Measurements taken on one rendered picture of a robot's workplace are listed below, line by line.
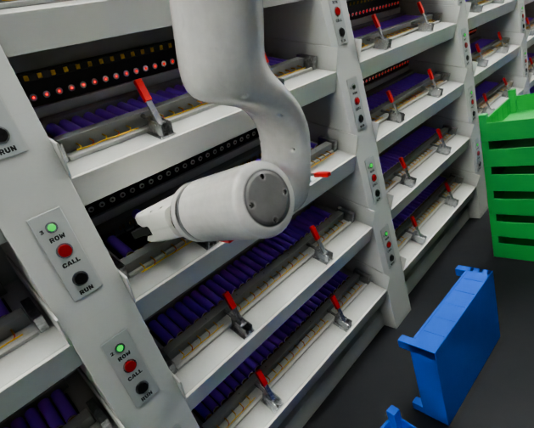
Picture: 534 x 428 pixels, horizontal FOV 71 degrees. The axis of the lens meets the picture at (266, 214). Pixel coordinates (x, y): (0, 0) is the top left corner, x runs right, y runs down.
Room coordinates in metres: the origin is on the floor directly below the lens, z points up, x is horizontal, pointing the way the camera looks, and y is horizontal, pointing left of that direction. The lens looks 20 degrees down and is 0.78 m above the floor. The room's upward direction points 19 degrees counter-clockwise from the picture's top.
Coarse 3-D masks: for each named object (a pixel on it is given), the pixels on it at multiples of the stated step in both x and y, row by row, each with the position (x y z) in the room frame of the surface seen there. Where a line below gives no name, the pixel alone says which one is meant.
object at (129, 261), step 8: (320, 144) 0.89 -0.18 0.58; (328, 144) 0.88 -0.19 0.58; (312, 152) 0.85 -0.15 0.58; (320, 152) 0.86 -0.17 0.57; (328, 152) 0.87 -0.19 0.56; (312, 160) 0.85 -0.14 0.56; (320, 160) 0.84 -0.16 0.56; (168, 240) 0.60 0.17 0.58; (176, 240) 0.61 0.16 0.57; (184, 240) 0.61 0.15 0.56; (144, 248) 0.58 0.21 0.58; (152, 248) 0.58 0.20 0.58; (160, 248) 0.59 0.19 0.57; (168, 248) 0.60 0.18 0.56; (176, 248) 0.59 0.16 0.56; (128, 256) 0.56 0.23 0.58; (136, 256) 0.56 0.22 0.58; (144, 256) 0.57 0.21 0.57; (152, 256) 0.58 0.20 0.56; (128, 264) 0.55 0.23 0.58; (136, 264) 0.56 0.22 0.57; (128, 272) 0.55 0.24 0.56
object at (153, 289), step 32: (320, 128) 0.93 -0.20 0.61; (224, 160) 0.85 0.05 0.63; (352, 160) 0.86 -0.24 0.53; (160, 192) 0.74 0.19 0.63; (320, 192) 0.79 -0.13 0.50; (96, 224) 0.66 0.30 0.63; (192, 256) 0.58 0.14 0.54; (224, 256) 0.61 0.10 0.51; (128, 288) 0.49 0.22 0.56; (160, 288) 0.53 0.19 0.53
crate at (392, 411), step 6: (390, 408) 0.57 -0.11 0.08; (396, 408) 0.56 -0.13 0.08; (390, 414) 0.56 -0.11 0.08; (396, 414) 0.56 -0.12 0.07; (390, 420) 0.56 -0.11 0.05; (396, 420) 0.55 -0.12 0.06; (402, 420) 0.56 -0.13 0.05; (384, 426) 0.56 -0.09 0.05; (390, 426) 0.56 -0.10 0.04; (396, 426) 0.55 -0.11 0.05; (402, 426) 0.56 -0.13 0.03; (408, 426) 0.54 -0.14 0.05; (414, 426) 0.53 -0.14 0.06
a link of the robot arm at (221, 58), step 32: (192, 0) 0.37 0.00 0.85; (224, 0) 0.36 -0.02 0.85; (256, 0) 0.38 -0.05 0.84; (192, 32) 0.37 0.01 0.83; (224, 32) 0.37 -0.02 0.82; (256, 32) 0.38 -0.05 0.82; (192, 64) 0.38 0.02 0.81; (224, 64) 0.37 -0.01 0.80; (256, 64) 0.38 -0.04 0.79; (192, 96) 0.40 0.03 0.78; (224, 96) 0.38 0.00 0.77; (256, 96) 0.39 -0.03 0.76; (288, 96) 0.42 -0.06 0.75; (256, 128) 0.49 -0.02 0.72; (288, 128) 0.43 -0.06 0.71; (288, 160) 0.45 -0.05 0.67
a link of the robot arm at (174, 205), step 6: (186, 186) 0.47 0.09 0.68; (180, 192) 0.47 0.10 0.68; (174, 198) 0.48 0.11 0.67; (174, 204) 0.47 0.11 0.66; (174, 210) 0.46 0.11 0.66; (174, 216) 0.46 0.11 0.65; (174, 222) 0.47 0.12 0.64; (180, 222) 0.45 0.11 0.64; (180, 228) 0.46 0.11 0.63; (186, 234) 0.46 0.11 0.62; (192, 240) 0.47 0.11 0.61; (198, 240) 0.46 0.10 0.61
